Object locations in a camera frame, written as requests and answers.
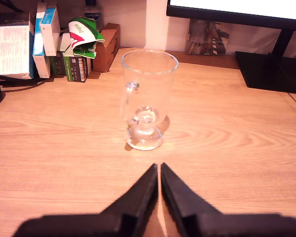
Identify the green and white bag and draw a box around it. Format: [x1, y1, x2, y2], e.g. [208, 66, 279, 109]
[68, 16, 106, 59]

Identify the green and black box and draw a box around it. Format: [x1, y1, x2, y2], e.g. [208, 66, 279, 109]
[63, 55, 92, 82]

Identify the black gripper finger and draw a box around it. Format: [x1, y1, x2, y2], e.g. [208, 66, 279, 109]
[161, 162, 225, 237]
[101, 163, 159, 237]

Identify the tall blue white box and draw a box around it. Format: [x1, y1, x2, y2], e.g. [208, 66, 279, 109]
[32, 2, 51, 79]

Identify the bottle with blue label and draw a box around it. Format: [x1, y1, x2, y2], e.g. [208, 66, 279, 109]
[83, 0, 105, 32]

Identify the white box with blue stripe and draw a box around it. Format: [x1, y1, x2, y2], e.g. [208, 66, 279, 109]
[39, 7, 61, 57]

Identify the thin black desk cable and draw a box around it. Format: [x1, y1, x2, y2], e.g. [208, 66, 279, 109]
[0, 74, 55, 92]

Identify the large black Huawei monitor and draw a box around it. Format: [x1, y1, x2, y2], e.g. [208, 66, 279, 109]
[166, 0, 296, 96]

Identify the brown cardboard box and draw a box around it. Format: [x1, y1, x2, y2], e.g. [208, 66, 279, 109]
[92, 23, 121, 73]

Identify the large white printed box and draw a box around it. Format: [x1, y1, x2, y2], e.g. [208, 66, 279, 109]
[0, 18, 35, 80]

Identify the leaf print picture card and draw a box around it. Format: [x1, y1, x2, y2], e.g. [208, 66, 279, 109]
[185, 19, 230, 55]

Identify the small footed glass cup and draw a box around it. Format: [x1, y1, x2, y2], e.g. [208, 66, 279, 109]
[119, 48, 180, 151]

